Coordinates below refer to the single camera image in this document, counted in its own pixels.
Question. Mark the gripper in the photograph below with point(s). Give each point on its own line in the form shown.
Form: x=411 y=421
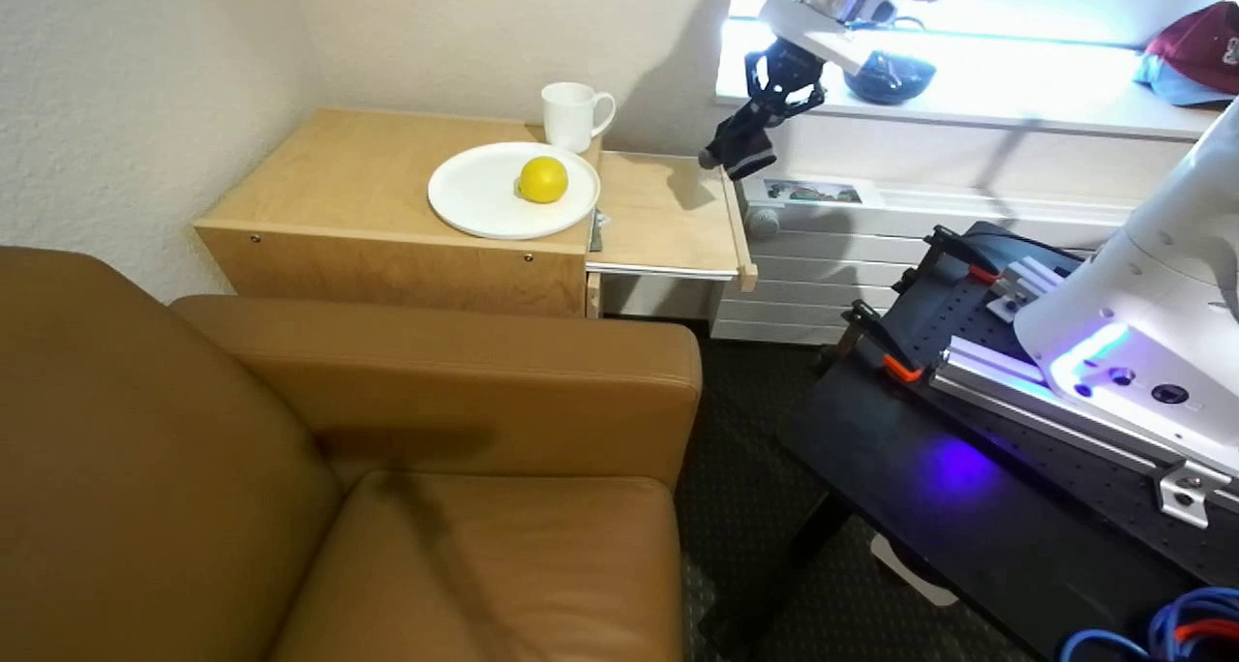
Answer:
x=794 y=64

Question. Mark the dark grey sock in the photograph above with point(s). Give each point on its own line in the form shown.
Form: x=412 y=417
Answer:
x=740 y=147

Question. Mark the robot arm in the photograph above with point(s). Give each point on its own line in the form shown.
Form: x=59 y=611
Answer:
x=1162 y=285

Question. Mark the wooden drawer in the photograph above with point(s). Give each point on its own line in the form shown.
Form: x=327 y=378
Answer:
x=668 y=212

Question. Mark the printed card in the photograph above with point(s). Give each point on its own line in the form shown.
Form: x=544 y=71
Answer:
x=811 y=193

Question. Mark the black bowl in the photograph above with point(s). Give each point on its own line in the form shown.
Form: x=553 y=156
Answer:
x=889 y=76

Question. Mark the white radiator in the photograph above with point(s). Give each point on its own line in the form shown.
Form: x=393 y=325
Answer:
x=832 y=265

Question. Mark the white mug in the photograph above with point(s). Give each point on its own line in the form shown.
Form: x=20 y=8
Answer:
x=569 y=115

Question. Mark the black clamp with orange tip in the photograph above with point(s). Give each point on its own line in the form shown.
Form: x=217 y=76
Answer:
x=876 y=338
x=953 y=251

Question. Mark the yellow lemon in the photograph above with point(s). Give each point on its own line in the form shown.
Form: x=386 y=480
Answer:
x=543 y=180

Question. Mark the white plate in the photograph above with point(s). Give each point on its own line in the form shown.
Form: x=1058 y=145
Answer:
x=474 y=197

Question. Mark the maroon and blue cap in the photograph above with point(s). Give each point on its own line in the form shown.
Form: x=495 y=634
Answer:
x=1200 y=52

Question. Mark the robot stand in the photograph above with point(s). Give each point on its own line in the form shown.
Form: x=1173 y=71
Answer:
x=968 y=488

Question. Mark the wooden nightstand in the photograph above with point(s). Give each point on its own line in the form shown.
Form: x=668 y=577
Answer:
x=339 y=197

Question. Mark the brown leather armchair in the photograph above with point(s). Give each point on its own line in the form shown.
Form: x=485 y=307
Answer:
x=290 y=488

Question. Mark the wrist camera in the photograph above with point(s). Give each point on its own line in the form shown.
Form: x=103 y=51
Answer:
x=811 y=33

